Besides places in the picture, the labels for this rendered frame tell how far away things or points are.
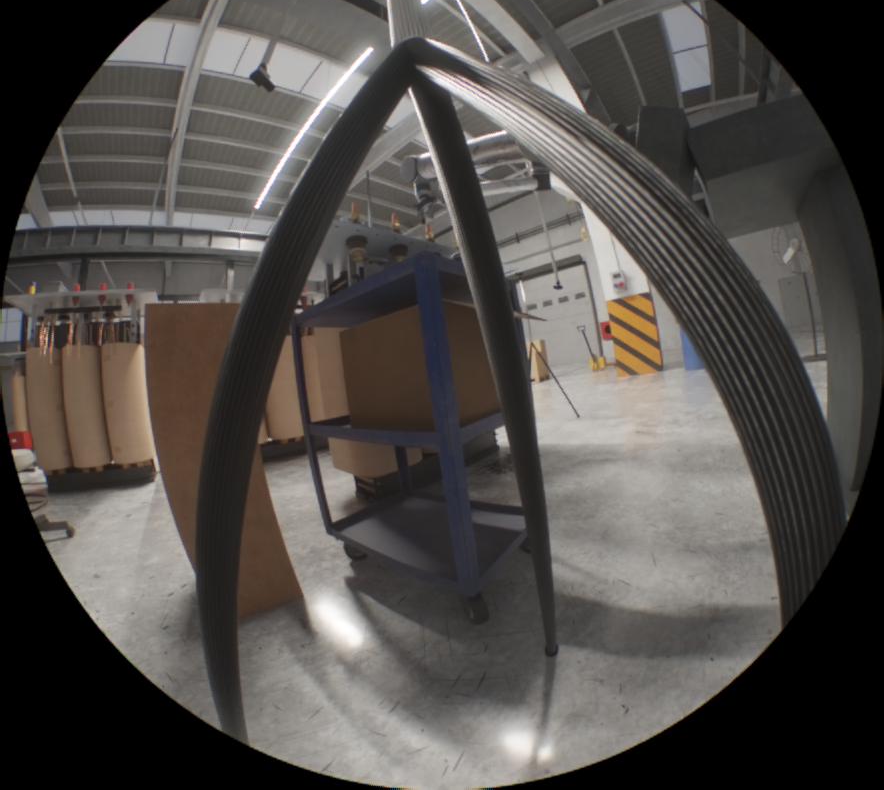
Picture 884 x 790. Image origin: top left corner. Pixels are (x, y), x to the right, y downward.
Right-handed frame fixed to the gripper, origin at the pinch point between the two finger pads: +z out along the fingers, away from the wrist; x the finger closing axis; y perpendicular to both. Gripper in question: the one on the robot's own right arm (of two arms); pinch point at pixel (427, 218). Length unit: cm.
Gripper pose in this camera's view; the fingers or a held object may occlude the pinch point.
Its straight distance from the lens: 204.5
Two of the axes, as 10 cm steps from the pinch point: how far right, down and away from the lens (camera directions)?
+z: 1.4, 9.9, -0.7
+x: 6.1, -1.3, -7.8
